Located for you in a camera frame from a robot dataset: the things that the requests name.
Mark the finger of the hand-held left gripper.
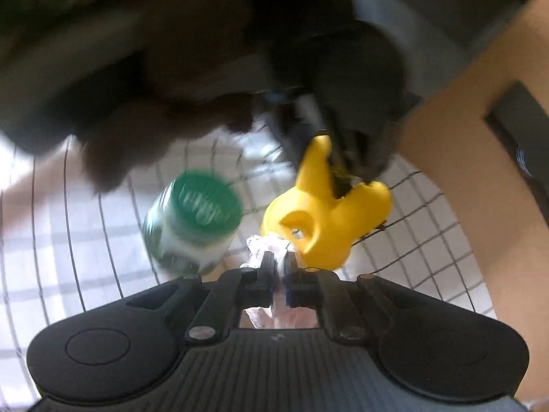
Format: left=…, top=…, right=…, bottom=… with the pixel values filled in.
left=319, top=112, right=359, bottom=201

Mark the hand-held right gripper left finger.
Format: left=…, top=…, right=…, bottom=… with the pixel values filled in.
left=124, top=251, right=275, bottom=346

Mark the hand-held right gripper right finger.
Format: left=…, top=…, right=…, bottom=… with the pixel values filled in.
left=283, top=251, right=415, bottom=341

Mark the yellow eared toy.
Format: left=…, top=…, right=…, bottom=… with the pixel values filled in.
left=261, top=134, right=394, bottom=269

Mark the grey cloth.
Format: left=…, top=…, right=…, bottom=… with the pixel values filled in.
left=352, top=0, right=435, bottom=109

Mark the green lid jar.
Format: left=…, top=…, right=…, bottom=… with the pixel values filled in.
left=141, top=169, right=244, bottom=278

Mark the black device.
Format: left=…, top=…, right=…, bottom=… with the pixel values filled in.
left=484, top=81, right=549, bottom=182

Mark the dark brown cloth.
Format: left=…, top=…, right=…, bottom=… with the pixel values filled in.
left=0, top=0, right=275, bottom=194

